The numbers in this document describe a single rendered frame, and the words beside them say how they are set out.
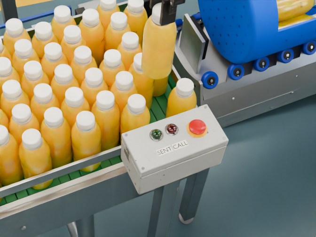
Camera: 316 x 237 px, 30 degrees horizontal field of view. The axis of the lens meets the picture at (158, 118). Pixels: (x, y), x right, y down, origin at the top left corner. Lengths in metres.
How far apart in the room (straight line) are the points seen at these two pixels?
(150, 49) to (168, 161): 0.23
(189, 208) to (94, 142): 0.97
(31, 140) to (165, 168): 0.28
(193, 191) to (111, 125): 0.81
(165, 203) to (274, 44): 0.46
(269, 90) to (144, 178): 0.56
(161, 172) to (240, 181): 1.27
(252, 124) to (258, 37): 1.26
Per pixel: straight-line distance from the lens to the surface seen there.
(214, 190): 2.41
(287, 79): 1.64
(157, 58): 1.20
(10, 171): 1.33
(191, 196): 2.11
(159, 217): 1.51
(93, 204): 1.48
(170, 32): 1.16
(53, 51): 1.37
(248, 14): 1.36
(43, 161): 1.27
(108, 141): 1.37
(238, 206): 2.40
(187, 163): 1.22
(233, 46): 1.47
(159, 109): 1.49
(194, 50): 1.50
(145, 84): 1.38
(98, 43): 1.47
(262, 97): 1.62
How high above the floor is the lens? 2.12
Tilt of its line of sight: 56 degrees down
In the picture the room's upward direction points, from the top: 8 degrees clockwise
